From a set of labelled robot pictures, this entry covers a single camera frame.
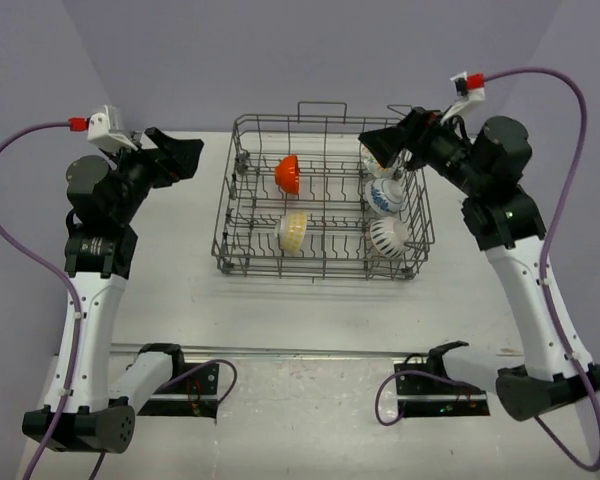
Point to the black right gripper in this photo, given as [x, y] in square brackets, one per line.
[423, 128]

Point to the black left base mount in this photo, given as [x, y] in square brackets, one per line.
[195, 396]

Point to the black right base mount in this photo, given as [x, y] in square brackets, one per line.
[422, 397]

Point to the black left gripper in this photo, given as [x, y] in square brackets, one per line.
[170, 160]

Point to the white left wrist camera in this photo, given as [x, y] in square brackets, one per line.
[105, 130]

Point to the white blue striped bowl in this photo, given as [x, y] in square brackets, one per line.
[390, 237]

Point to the orange bowl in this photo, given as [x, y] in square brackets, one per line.
[287, 175]

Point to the white floral bowl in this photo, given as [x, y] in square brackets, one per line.
[374, 168]

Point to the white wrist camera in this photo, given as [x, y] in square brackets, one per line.
[105, 130]
[470, 91]

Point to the white blue flower bowl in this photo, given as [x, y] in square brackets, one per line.
[385, 196]

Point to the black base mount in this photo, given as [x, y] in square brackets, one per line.
[422, 397]
[195, 396]

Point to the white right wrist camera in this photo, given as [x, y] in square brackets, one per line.
[470, 91]

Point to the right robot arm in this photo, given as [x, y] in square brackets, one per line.
[557, 369]

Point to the grey wire dish rack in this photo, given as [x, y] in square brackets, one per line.
[332, 180]

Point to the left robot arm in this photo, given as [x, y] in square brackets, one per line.
[83, 411]

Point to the yellow checkered bowl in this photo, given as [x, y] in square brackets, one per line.
[291, 230]

